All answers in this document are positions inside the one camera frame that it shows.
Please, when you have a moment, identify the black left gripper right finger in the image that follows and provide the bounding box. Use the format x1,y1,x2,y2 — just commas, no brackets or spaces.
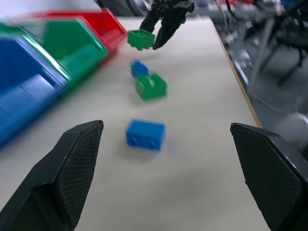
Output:
230,122,308,231

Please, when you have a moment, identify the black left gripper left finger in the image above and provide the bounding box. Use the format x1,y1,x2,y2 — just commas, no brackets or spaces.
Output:
0,120,104,231

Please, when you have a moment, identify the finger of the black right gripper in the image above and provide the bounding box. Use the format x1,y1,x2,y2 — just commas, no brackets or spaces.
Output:
152,16,186,51
139,11,162,34

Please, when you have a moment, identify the green toy building block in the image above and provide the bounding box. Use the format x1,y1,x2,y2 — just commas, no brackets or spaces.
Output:
127,29,156,51
135,73,168,101

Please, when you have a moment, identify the red plastic storage bin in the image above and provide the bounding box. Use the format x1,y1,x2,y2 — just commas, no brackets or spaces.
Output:
30,7,128,64

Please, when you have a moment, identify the small blue building block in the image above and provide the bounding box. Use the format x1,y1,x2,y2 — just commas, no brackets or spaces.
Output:
130,60,150,79

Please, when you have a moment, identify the grey rounded object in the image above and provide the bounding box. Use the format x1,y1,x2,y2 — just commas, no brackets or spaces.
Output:
282,112,308,151

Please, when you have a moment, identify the green plastic storage bin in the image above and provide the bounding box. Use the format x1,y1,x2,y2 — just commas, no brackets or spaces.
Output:
0,16,110,85

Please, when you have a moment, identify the blue plastic storage bin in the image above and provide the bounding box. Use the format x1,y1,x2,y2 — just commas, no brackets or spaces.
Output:
0,35,71,149

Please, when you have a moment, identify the blue toy building block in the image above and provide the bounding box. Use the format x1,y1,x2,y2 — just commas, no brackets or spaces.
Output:
125,118,167,153

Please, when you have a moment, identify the black office chair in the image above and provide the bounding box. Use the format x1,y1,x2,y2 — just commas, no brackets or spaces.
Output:
249,0,308,86

